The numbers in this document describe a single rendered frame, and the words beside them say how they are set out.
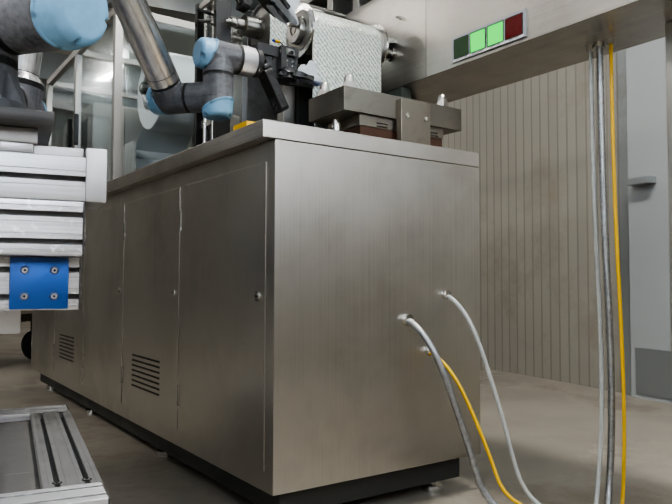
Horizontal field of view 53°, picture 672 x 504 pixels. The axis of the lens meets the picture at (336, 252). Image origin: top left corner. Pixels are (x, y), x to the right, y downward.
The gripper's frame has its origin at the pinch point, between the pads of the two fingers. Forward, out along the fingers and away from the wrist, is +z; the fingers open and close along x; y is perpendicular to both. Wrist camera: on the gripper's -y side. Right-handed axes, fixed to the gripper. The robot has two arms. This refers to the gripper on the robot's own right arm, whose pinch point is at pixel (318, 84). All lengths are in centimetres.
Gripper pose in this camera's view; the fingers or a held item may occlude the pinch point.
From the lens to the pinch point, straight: 189.3
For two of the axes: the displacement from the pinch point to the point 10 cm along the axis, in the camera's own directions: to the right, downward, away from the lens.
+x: -5.7, 0.3, 8.2
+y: 0.0, -10.0, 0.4
